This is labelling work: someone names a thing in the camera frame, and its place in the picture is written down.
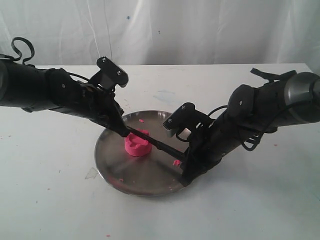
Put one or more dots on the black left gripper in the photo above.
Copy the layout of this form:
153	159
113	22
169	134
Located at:
98	105

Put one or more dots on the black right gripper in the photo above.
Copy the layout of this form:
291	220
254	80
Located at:
206	150

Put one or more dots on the black kitchen knife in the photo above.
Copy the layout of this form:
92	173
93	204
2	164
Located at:
178	155

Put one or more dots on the pink dough piece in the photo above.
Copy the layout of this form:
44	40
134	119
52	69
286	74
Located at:
136	146

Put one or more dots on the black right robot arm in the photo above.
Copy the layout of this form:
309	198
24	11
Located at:
286	100

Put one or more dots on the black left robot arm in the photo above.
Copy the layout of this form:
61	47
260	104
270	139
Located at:
34	90

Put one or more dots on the pink crumb near knife lower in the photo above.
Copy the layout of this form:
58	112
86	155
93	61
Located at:
176	163

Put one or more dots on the round stainless steel plate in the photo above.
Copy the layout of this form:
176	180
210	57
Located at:
151	175

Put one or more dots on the white backdrop curtain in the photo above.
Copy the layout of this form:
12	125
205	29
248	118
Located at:
165	32

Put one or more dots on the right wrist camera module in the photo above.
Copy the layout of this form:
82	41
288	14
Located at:
186	117

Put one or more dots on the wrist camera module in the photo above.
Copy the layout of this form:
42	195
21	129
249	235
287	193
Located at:
109	75
186	117

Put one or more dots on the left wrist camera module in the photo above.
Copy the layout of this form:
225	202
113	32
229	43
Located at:
109	75

